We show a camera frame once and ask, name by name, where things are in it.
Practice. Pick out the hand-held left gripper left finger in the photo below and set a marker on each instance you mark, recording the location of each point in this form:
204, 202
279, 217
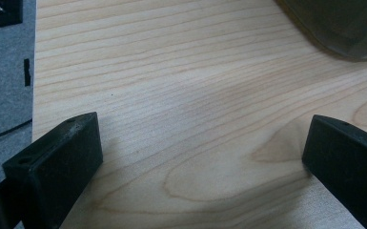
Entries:
60, 165

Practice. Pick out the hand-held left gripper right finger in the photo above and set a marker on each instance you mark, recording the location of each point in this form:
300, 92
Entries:
349, 165

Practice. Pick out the brown transparent storage box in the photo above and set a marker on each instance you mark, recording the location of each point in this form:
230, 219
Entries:
340, 25

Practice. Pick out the black metal stand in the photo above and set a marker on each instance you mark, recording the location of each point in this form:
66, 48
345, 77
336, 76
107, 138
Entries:
0, 12

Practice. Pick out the black tape strip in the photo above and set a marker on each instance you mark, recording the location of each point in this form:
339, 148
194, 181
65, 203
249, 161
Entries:
27, 72

